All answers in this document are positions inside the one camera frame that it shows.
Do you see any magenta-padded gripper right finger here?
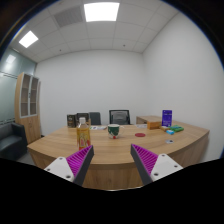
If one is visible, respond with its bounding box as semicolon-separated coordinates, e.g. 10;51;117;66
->
130;143;184;186

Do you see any yellow-labelled tea drink bottle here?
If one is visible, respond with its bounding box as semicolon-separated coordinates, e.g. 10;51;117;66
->
76;117;92;152

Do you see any ceiling air vent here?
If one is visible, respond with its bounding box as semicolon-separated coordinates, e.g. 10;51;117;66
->
53;5;84;28

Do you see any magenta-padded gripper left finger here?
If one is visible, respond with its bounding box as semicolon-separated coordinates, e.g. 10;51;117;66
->
44;145;95;187

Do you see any wooden side desk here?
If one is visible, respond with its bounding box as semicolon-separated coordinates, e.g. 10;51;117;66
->
135;115;163;126

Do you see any black leather sofa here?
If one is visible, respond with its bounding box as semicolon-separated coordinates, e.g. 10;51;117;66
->
0;122;29;162

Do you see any printed leaflet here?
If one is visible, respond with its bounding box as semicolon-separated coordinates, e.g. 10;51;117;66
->
89;125;108;131

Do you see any green and white mug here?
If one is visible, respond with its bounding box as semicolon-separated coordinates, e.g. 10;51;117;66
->
107;123;125;140

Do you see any black mesh office chair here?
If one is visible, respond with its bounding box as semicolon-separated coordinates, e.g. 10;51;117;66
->
108;109;131;126

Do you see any green packet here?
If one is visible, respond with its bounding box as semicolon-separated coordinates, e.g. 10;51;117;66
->
169;124;185;133

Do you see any large square ceiling light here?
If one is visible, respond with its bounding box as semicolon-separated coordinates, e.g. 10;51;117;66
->
83;2;121;23

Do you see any orange-brown box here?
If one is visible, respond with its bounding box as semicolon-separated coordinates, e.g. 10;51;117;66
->
146;120;163;131

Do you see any tall purple box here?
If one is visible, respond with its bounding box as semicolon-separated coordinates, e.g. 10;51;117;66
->
161;109;173;128

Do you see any small square ceiling light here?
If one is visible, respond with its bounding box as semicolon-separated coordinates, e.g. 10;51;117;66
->
18;30;39;49

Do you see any dark grey office chair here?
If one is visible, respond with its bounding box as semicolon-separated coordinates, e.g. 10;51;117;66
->
88;111;102;126

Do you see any wooden shelf cabinet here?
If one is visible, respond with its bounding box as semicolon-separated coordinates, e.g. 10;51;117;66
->
14;72;42;145

